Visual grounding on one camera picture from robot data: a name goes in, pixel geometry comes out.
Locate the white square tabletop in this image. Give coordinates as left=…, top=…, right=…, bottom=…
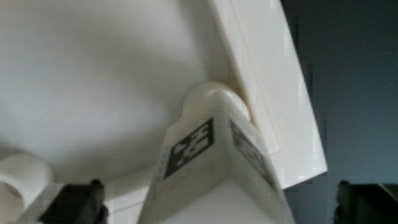
left=0, top=0, right=326, bottom=224

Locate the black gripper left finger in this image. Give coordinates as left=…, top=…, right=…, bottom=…
left=38, top=179, right=108, bottom=224

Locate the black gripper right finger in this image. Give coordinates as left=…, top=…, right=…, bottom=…
left=333, top=181, right=398, bottom=224

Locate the white table leg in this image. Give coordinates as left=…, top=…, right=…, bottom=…
left=136, top=82, right=294, bottom=224

